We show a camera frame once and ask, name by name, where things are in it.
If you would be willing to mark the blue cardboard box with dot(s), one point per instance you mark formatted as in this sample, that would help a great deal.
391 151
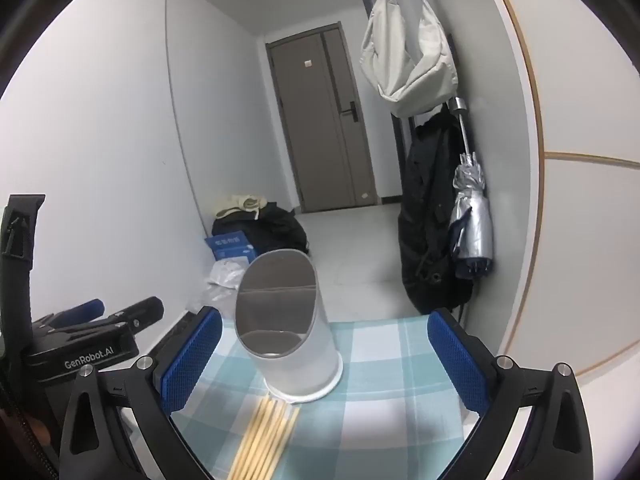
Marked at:
230 246

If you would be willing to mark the cream hanging bag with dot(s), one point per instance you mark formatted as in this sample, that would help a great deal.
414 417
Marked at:
405 60

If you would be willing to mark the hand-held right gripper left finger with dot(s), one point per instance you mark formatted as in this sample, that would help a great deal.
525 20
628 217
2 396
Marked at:
192 360

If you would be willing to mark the pile of wooden chopsticks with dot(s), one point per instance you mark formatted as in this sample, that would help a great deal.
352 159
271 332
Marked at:
260 440

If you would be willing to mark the black hanging jacket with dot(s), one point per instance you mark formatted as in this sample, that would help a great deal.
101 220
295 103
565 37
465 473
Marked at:
430 210

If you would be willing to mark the grey-brown door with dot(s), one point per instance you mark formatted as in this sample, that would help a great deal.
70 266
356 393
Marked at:
320 135

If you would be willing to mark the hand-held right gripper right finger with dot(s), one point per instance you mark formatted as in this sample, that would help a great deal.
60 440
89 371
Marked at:
457 360

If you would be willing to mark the silver folded umbrella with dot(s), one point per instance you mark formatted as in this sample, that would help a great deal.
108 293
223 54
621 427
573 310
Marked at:
472 220

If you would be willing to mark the teal plaid tablecloth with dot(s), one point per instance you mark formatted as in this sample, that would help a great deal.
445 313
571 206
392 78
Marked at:
390 385

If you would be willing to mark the black bag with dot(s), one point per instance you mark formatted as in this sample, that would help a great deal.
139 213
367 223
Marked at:
270 230

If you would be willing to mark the white wardrobe with gold trim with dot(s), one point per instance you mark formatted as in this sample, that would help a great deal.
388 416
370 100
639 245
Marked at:
575 235

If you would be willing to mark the cream cloth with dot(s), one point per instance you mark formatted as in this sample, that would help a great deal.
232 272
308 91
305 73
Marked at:
235 205

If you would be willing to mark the translucent white utensil holder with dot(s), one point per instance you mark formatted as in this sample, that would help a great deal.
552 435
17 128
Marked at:
310 360

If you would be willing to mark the white plastic bag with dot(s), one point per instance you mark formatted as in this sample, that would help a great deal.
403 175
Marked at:
225 272

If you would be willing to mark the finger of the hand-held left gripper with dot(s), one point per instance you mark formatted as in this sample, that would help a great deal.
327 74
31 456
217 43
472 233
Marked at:
85 307
145 310

